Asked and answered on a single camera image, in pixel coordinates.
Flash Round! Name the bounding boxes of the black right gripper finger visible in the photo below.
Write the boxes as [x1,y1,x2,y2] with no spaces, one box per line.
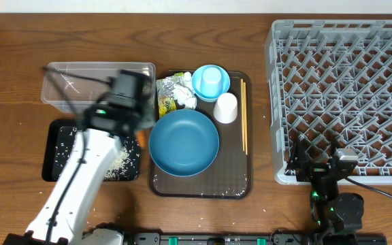
[328,136,341,163]
[287,139,309,176]

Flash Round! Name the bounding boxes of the white rice pile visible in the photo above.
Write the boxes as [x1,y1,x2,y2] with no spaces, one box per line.
[52,127,141,180]

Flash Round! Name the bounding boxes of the foil snack wrapper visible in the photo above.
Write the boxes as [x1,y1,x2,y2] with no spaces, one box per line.
[156,72,186,118]

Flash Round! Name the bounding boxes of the white tissue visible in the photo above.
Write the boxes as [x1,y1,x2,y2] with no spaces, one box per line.
[176,71,197,110]

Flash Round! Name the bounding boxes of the orange carrot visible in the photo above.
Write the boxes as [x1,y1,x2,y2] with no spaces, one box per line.
[135,130,146,148]

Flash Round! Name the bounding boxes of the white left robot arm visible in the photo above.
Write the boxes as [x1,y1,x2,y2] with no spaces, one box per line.
[4,97,154,244]

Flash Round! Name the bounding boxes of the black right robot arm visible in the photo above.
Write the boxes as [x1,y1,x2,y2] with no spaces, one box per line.
[287,140,364,244]

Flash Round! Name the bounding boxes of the grey dishwasher rack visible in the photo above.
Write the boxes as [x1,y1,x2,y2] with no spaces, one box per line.
[264,20,392,185]

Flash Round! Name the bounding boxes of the clear plastic bin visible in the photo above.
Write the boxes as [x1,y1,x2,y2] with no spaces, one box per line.
[48,61,156,112]

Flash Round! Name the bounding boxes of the black rectangular tray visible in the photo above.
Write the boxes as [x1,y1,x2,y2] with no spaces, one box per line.
[42,118,142,182]

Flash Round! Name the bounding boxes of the brown serving tray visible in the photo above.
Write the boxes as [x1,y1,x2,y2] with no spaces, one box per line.
[148,71,252,199]

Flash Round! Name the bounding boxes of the white cup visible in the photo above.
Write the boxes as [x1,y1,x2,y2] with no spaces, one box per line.
[213,93,238,124]

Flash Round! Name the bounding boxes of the wooden chopstick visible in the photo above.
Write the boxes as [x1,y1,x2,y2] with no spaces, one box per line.
[243,82,248,155]
[240,79,246,152]

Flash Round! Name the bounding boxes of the light blue cup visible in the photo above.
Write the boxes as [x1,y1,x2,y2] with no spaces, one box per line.
[200,67,223,98]

